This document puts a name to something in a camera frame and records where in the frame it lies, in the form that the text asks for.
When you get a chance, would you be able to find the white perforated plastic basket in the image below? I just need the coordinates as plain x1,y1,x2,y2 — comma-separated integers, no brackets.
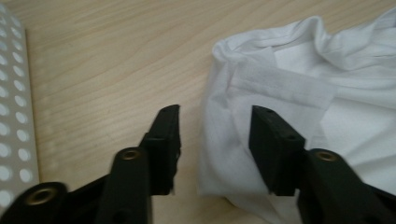
0,2,40,217

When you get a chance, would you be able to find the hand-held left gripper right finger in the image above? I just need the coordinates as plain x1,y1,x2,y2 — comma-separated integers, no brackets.
247,105,307,198

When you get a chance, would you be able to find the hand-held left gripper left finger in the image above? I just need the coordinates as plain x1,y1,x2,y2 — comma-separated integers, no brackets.
138,104,182,197

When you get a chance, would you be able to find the white cloth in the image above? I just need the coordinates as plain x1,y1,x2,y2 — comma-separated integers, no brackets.
196,7,396,224

